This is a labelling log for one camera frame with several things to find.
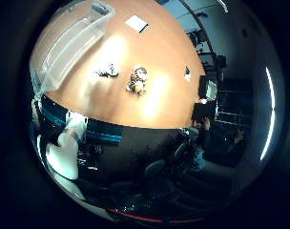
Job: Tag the black equipment stand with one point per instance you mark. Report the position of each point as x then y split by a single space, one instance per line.
198 39

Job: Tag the zebra plush toy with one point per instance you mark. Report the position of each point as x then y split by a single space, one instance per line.
107 72

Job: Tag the small white black tag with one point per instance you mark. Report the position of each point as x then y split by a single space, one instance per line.
187 73

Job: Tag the white paper sheet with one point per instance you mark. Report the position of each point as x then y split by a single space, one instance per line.
135 23

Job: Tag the black laptop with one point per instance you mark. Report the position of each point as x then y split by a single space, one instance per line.
203 112

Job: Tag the dark office chair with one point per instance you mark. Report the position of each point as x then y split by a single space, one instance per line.
154 168

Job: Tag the black pen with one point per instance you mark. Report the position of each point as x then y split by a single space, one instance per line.
144 28

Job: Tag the long ceiling light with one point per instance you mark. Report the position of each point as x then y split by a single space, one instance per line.
269 111

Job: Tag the clear plastic storage container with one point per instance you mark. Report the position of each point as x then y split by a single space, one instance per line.
72 47

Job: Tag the computer monitor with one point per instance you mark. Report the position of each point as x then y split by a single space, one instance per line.
203 86

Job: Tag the seated person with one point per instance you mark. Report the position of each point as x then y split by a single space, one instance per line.
211 143

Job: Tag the tiger plush toy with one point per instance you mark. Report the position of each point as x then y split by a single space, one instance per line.
137 80

